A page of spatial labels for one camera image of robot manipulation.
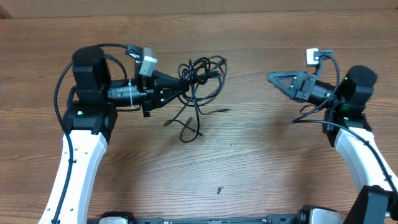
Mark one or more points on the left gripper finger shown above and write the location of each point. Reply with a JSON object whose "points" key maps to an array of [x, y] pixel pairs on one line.
{"points": [[164, 94], [162, 79]]}

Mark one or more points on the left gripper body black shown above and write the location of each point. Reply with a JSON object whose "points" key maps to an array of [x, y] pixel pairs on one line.
{"points": [[144, 85]]}

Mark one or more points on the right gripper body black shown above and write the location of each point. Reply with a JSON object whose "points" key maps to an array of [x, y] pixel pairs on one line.
{"points": [[305, 88]]}

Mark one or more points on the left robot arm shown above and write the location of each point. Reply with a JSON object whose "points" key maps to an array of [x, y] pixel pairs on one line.
{"points": [[93, 106]]}

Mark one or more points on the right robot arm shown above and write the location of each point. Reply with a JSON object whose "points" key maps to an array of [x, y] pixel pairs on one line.
{"points": [[349, 132]]}

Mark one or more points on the small black debris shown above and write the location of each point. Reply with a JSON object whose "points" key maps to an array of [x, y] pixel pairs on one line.
{"points": [[219, 190]]}

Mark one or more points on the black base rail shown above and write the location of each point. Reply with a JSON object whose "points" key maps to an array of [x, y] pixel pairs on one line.
{"points": [[214, 220]]}

